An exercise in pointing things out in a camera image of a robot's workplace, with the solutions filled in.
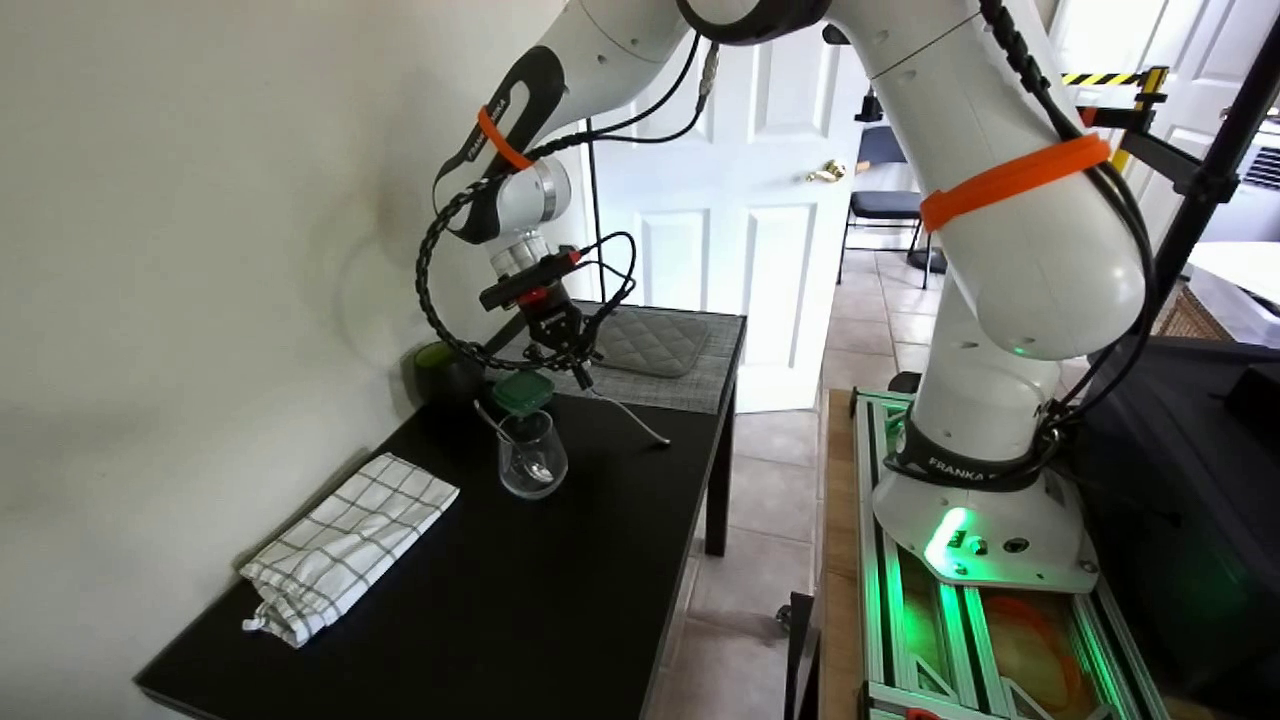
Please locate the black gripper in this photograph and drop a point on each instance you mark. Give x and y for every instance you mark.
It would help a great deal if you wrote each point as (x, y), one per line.
(559, 327)

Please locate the silver metal spoon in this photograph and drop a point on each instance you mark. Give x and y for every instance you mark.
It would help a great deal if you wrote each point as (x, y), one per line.
(536, 464)

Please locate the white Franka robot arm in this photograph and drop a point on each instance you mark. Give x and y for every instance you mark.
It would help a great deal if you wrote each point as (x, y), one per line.
(1040, 266)

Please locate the clear glass cup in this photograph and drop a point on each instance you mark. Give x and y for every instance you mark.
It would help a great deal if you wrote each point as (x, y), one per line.
(535, 460)

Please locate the small green square lid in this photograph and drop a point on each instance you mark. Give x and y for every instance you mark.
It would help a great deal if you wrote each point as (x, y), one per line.
(522, 393)

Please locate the grey quilted pot holder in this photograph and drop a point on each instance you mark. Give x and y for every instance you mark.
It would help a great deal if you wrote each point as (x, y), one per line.
(654, 344)

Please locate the grey woven placemat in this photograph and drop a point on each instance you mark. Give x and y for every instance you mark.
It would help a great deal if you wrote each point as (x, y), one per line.
(704, 375)

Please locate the white panel door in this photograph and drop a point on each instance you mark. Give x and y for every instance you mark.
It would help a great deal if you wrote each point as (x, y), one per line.
(747, 227)

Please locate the black table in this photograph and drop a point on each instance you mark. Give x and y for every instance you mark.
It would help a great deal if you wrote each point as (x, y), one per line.
(535, 613)

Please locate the white checkered dish towel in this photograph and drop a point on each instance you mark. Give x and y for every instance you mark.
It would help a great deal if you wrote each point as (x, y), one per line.
(347, 546)

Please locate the wooden cart board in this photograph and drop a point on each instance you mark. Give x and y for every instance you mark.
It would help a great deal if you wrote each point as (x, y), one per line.
(836, 575)

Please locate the blue chair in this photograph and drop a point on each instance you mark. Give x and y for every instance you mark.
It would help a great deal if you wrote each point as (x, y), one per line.
(886, 203)

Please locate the yellow black striped bar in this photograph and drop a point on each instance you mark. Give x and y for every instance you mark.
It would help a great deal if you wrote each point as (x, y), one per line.
(1105, 79)

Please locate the black tripod pole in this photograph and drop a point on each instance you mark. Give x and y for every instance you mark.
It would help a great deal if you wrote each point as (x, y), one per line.
(1207, 173)

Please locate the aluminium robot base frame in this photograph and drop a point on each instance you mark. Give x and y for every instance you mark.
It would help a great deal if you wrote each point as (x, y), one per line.
(933, 627)

